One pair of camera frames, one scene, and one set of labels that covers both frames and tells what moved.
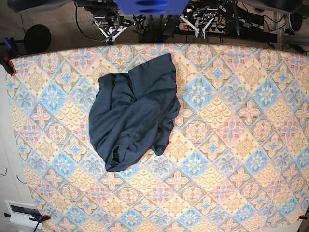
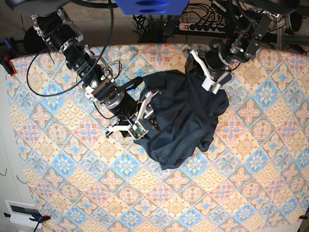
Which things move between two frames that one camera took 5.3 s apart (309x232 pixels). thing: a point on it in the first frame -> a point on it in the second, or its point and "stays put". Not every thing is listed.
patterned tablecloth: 237,159 stays put
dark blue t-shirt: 131,117 -> 188,111
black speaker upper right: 296,19 stays put
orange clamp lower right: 302,216 stays put
